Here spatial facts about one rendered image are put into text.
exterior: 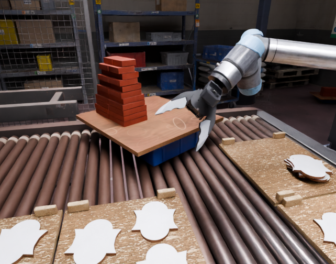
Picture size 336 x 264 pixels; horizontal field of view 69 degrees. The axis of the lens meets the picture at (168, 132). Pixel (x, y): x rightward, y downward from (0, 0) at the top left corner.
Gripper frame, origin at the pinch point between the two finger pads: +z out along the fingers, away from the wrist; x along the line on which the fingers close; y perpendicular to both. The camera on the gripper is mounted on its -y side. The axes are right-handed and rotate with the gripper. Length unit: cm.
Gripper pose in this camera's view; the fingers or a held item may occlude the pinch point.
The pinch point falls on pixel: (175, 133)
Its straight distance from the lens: 65.7
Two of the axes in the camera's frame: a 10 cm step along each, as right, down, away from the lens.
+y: -1.2, -0.1, 9.9
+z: -6.6, 7.4, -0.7
